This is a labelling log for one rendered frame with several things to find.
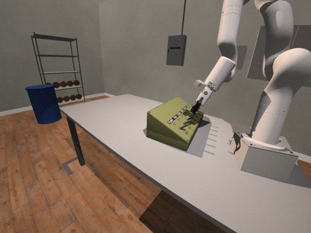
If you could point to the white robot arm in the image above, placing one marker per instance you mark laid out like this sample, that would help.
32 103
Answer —
287 70

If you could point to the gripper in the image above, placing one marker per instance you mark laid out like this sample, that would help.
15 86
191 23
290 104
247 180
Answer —
203 96

